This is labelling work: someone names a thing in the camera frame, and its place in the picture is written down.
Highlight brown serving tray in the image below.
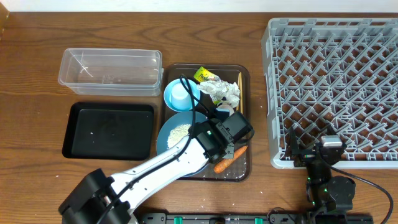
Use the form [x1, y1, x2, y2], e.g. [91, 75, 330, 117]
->
[156, 63, 251, 182]

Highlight clear plastic bin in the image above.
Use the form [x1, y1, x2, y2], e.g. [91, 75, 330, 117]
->
[58, 48, 164, 96]

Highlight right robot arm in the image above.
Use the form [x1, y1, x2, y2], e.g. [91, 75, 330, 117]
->
[288, 128, 356, 224]

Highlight light blue small bowl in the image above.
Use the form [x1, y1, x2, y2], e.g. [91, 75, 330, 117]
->
[164, 79, 183, 112]

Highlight blue plate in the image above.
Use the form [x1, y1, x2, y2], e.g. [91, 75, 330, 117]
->
[156, 111, 208, 178]

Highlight grey dishwasher rack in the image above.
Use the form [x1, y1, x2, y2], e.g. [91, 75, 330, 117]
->
[261, 18, 397, 169]

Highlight yellow snack packet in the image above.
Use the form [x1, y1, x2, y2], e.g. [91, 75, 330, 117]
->
[193, 67, 221, 83]

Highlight pile of white rice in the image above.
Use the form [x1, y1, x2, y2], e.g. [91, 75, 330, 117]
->
[167, 124, 191, 149]

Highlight orange carrot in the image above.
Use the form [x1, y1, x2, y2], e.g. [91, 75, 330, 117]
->
[213, 146, 248, 174]

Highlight crumpled foil wrapper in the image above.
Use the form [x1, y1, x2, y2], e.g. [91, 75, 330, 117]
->
[197, 80, 241, 108]

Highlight left wooden chopstick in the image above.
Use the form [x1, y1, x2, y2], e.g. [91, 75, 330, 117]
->
[236, 72, 241, 111]

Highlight right wooden chopstick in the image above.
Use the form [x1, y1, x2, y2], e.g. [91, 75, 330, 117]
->
[240, 73, 243, 114]

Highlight white paper cup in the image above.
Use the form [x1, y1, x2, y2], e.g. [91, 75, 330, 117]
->
[216, 104, 234, 116]

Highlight black rectangular tray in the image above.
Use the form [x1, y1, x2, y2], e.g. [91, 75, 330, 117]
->
[62, 102, 154, 161]

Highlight wooden chopstick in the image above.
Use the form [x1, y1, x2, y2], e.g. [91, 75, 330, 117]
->
[240, 73, 243, 114]
[236, 72, 241, 111]

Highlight light blue cup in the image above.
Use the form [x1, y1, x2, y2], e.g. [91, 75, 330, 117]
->
[170, 83, 192, 111]

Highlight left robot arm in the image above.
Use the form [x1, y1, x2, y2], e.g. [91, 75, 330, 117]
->
[58, 111, 254, 223]

